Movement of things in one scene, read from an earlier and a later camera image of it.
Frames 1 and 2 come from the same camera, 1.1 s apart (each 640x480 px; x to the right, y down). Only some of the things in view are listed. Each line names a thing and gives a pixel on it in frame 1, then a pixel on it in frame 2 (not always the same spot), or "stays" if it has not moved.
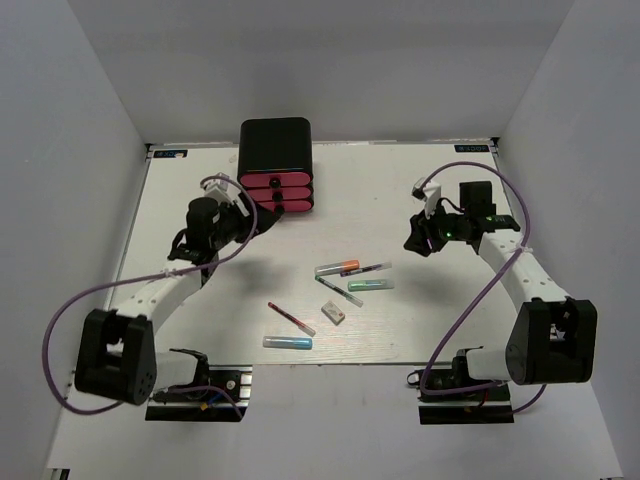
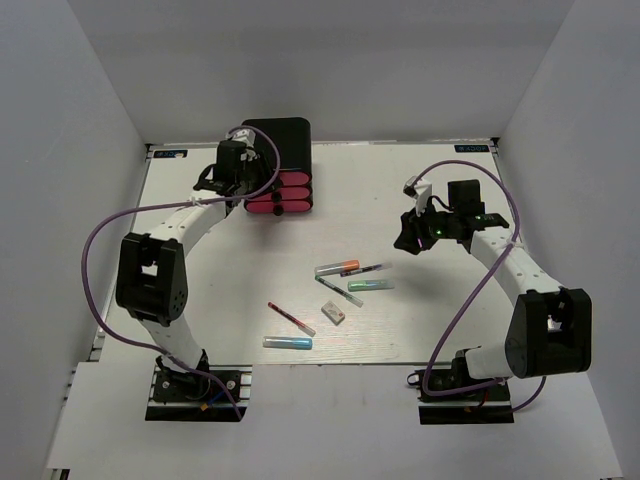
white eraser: (333, 313) stays
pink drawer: (275, 180) stays
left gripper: (233, 208) -> (260, 165)
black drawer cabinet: (275, 162) stays
